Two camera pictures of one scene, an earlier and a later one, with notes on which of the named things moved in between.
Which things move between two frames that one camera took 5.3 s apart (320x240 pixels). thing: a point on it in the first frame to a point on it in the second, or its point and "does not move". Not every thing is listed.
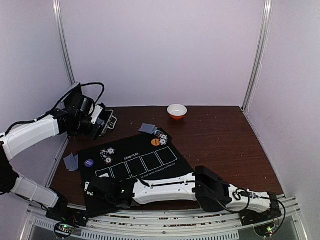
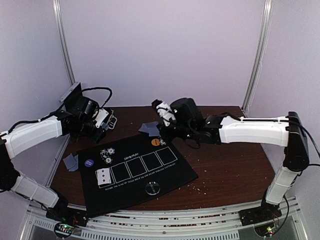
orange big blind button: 155,142 does not move
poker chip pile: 106,154 does not move
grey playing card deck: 100,121 to 103,125
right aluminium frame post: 255,68 does not move
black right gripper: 90,186 to 166,129
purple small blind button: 89,163 does not move
